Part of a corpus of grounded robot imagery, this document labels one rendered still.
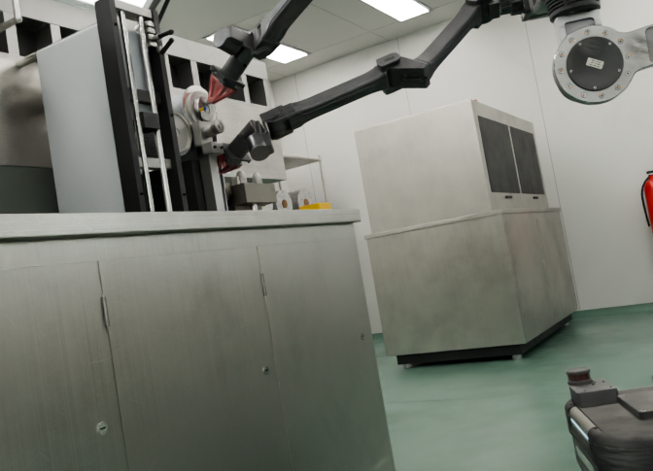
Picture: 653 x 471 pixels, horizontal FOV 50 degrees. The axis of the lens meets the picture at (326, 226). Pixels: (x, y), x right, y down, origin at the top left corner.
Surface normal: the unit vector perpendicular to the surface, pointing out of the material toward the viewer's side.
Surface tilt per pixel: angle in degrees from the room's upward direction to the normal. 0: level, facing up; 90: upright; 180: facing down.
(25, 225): 90
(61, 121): 90
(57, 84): 90
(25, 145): 90
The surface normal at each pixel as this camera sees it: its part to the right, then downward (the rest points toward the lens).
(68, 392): 0.84, -0.18
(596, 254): -0.51, 0.03
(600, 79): -0.14, -0.04
